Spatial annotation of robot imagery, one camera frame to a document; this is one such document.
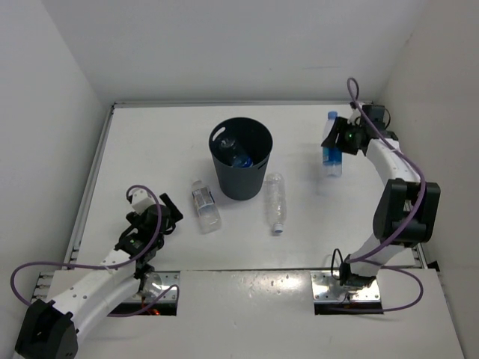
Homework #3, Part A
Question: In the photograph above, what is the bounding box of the blue label bottle white cap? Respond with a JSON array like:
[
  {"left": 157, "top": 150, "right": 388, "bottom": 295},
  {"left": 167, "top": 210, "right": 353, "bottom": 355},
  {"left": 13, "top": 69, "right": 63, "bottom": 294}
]
[{"left": 219, "top": 138, "right": 253, "bottom": 168}]

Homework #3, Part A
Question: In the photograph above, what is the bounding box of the white front cover board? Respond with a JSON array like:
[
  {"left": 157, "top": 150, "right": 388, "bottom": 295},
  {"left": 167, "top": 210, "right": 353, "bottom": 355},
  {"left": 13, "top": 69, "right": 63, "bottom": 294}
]
[{"left": 77, "top": 269, "right": 463, "bottom": 358}]

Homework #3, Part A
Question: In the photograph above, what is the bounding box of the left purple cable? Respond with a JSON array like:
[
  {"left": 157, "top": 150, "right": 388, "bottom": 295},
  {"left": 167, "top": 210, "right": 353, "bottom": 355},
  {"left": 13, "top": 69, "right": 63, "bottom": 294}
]
[{"left": 10, "top": 184, "right": 180, "bottom": 318}]

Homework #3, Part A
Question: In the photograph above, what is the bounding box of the purple cable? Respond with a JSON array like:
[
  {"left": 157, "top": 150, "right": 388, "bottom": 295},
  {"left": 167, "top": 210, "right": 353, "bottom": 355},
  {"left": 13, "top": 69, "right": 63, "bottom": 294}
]
[
  {"left": 329, "top": 77, "right": 427, "bottom": 313},
  {"left": 10, "top": 184, "right": 180, "bottom": 318}
]

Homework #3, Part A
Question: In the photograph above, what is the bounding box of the clear bottle white grey label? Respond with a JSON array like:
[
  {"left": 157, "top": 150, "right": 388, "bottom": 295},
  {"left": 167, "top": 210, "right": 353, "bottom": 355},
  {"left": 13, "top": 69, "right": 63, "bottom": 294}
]
[{"left": 192, "top": 179, "right": 222, "bottom": 234}]

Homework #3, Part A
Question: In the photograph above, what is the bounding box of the clear crushed bottle blue cap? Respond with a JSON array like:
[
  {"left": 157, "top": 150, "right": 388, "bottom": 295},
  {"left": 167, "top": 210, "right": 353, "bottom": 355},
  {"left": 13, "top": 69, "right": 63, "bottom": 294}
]
[{"left": 266, "top": 173, "right": 287, "bottom": 236}]

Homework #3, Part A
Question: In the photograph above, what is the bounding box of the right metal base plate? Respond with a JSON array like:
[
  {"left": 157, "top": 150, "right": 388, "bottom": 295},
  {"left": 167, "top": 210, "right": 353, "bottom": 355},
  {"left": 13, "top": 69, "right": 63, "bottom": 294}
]
[{"left": 310, "top": 270, "right": 381, "bottom": 304}]

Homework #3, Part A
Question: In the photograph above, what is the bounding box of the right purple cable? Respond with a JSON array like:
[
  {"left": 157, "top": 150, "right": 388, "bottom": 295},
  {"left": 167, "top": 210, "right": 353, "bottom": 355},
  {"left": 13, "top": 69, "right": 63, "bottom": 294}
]
[{"left": 329, "top": 77, "right": 427, "bottom": 313}]

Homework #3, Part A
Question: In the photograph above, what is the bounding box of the metal base plate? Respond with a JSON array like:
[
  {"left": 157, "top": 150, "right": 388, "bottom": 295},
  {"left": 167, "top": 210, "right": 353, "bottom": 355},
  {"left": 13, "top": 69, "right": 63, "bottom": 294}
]
[
  {"left": 310, "top": 270, "right": 381, "bottom": 304},
  {"left": 141, "top": 271, "right": 180, "bottom": 304}
]

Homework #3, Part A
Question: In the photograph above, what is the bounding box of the left aluminium frame rail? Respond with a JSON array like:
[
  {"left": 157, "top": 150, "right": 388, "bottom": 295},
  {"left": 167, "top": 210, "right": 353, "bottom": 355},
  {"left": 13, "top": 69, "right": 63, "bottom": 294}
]
[{"left": 64, "top": 103, "right": 116, "bottom": 264}]

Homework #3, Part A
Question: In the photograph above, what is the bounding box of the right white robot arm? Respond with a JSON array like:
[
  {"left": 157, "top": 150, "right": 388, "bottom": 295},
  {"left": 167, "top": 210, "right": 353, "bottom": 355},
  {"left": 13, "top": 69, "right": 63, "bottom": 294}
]
[{"left": 321, "top": 104, "right": 441, "bottom": 289}]

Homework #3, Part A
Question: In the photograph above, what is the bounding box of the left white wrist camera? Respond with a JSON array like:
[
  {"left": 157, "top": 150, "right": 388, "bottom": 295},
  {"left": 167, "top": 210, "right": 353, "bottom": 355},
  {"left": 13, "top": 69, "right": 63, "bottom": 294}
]
[{"left": 127, "top": 188, "right": 155, "bottom": 215}]

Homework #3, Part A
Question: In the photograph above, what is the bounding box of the dark grey plastic bin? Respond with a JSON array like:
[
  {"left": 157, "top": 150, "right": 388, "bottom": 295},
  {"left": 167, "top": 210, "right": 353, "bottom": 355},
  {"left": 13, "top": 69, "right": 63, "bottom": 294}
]
[{"left": 208, "top": 117, "right": 273, "bottom": 200}]

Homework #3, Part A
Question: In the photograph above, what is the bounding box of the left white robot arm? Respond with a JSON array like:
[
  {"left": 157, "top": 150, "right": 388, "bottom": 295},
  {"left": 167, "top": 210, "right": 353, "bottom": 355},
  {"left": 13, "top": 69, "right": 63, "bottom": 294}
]
[{"left": 14, "top": 186, "right": 183, "bottom": 358}]

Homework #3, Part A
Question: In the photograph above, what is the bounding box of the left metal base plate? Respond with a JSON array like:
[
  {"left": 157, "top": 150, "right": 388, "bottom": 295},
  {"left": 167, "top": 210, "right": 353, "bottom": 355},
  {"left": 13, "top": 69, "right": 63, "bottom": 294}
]
[{"left": 141, "top": 271, "right": 180, "bottom": 304}]

